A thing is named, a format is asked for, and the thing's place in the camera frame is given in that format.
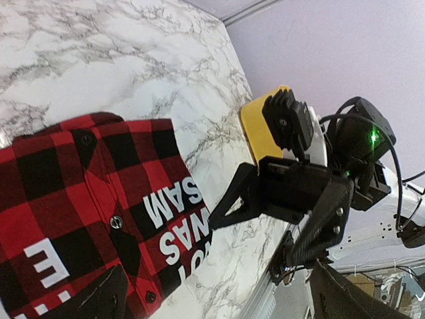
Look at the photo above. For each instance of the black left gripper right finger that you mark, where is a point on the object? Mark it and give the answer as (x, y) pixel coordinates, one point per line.
(390, 292)

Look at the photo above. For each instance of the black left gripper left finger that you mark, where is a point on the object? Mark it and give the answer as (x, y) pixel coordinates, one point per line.
(103, 298)

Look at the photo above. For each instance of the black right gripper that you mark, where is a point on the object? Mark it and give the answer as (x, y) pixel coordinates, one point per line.
(287, 190)

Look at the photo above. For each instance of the red black plaid shirt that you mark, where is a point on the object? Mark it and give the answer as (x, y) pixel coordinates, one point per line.
(91, 193)

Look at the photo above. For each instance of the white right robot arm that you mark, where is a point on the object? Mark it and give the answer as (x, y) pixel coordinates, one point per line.
(386, 209)

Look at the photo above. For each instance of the yellow laundry basket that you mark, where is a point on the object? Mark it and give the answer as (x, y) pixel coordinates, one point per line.
(258, 136)

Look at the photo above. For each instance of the aluminium front rail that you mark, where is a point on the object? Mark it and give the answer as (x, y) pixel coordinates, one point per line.
(277, 296)

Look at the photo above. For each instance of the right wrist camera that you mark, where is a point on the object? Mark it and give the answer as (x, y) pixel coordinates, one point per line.
(289, 122)

